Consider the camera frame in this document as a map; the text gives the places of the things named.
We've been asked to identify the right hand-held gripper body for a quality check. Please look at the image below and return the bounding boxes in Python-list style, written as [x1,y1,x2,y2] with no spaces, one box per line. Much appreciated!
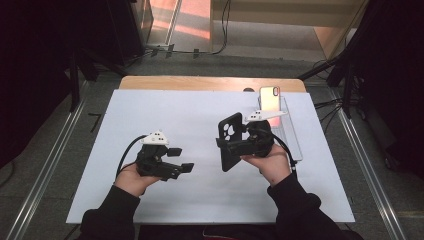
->
[228,109,288,158]

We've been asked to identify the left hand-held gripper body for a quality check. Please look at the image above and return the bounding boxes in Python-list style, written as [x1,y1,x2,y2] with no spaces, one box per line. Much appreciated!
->
[134,130,184,183]

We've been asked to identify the black phone case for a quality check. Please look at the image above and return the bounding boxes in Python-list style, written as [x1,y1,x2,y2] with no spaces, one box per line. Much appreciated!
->
[217,112,245,173]

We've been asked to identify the iridescent phone case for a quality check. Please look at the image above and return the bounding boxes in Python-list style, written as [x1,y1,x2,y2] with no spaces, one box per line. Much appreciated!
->
[259,85,282,128]

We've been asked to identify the person's left hand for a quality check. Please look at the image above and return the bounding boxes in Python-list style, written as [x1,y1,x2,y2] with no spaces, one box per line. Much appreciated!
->
[113,162,161,198]

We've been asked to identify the person's right hand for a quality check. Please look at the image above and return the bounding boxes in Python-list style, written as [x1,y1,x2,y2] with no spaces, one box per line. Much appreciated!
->
[240,143,293,188]

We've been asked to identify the white table board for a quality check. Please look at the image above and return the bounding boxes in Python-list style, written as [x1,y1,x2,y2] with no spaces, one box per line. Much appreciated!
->
[65,89,356,225]

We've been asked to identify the wooden table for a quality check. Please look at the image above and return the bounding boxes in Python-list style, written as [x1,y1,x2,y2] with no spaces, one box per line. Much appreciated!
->
[118,75,307,94]

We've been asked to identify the person's black clothed torso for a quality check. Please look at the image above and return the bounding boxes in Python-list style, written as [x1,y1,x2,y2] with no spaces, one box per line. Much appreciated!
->
[138,223,279,240]

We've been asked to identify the black tape mark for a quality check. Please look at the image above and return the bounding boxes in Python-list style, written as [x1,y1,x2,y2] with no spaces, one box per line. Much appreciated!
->
[87,112,103,134]

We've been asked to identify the black tripod stand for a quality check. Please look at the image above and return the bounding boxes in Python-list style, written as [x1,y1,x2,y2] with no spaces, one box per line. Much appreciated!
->
[298,0,356,120]

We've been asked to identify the light wooden shelf unit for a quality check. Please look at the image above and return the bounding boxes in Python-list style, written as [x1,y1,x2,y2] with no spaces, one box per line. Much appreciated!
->
[209,0,369,62]

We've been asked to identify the silver metal leg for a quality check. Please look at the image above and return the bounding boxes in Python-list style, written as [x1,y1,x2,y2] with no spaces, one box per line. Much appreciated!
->
[164,0,183,48]

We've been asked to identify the black curtain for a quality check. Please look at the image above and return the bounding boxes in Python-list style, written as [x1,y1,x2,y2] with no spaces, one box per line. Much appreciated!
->
[349,0,424,179]
[0,0,149,169]

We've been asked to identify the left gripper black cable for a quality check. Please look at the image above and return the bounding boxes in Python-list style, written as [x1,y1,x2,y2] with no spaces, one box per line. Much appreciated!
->
[115,134,148,178]

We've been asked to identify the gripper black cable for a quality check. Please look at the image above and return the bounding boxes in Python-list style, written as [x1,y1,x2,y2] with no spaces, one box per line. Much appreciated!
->
[271,133,298,173]
[115,134,148,178]

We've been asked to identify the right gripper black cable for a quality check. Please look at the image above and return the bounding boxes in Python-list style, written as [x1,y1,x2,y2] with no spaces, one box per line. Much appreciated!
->
[271,133,298,173]

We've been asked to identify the black floor cables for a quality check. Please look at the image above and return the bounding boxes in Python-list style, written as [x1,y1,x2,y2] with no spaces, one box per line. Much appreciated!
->
[313,59,366,133]

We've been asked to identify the black hanging cable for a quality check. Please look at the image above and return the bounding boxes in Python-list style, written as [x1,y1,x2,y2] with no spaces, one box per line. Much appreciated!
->
[186,0,233,56]

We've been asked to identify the metal floor rail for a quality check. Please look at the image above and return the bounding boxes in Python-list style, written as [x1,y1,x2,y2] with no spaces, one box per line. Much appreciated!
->
[4,79,88,240]
[328,85,408,240]

